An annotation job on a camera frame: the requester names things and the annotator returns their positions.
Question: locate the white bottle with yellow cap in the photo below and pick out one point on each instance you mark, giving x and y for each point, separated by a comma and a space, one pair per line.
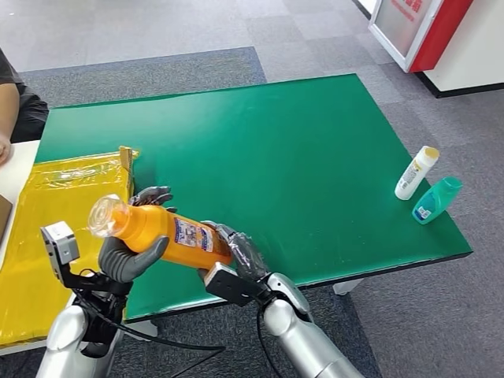
413, 175

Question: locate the brown flat board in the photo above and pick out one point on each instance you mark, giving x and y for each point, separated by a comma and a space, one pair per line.
4, 216

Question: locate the person's hand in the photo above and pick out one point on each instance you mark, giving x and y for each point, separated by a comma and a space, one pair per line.
4, 148

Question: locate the white counter with black base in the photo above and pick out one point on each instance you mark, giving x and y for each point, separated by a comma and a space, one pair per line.
472, 47

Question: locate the red and white display stand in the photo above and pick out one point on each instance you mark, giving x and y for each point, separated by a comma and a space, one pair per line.
409, 26

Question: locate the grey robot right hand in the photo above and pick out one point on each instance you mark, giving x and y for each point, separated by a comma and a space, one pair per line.
246, 255

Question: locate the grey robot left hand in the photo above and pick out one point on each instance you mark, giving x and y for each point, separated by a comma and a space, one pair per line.
122, 261

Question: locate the orange bottle with clear cap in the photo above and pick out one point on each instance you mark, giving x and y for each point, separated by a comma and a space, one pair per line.
181, 240

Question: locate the white table leg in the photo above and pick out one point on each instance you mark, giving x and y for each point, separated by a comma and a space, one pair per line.
347, 287
142, 329

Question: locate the teal bottle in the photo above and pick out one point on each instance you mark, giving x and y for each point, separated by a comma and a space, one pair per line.
434, 201

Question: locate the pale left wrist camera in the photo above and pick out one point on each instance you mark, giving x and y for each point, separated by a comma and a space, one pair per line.
61, 245

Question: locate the dark right wrist camera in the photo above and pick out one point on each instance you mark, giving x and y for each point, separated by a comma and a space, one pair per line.
228, 284

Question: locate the person's forearm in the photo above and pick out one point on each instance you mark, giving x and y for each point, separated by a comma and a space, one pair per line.
7, 109

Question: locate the person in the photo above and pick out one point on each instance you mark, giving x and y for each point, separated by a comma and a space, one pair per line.
31, 115

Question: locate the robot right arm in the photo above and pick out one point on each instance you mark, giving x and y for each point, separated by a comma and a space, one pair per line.
299, 344

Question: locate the green table mat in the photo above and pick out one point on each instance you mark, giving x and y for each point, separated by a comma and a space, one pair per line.
295, 156

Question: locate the yellow plastic-wrapped box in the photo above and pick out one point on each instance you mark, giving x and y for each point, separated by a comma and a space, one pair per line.
47, 219

